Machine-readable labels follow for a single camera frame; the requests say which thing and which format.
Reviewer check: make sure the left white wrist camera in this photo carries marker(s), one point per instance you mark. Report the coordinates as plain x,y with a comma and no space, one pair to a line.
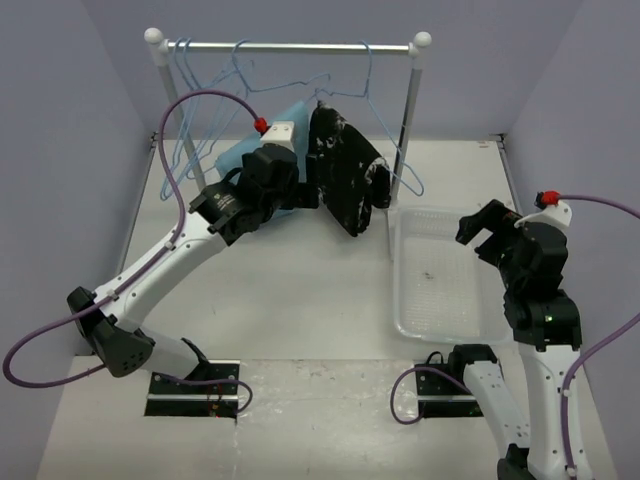
280,133

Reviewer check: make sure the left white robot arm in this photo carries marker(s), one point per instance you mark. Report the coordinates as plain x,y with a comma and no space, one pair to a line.
110,318

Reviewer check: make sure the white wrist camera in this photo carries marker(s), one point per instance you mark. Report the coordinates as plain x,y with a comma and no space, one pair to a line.
552,210
280,133

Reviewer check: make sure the black white-patterned trousers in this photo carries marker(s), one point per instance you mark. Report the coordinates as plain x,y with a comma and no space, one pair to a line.
353,177

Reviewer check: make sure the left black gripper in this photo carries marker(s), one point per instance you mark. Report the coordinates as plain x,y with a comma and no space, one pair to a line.
304,195

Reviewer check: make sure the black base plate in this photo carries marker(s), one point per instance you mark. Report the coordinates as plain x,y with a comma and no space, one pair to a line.
171,399
439,398

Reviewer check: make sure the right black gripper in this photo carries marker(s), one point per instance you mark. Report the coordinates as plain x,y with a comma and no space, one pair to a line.
494,216

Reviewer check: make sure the metal clothes rack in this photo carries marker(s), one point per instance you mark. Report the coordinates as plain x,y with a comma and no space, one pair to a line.
412,50

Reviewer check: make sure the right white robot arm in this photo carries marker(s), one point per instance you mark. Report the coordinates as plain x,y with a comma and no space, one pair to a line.
545,443

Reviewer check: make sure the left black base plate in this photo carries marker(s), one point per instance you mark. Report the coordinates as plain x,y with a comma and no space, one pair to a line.
171,399

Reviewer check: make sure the clear plastic basket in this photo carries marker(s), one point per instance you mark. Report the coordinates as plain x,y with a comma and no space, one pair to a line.
442,292

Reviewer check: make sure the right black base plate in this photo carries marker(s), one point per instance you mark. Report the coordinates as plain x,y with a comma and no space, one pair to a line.
439,398

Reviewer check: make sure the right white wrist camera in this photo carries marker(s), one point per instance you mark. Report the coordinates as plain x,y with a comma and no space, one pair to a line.
552,210

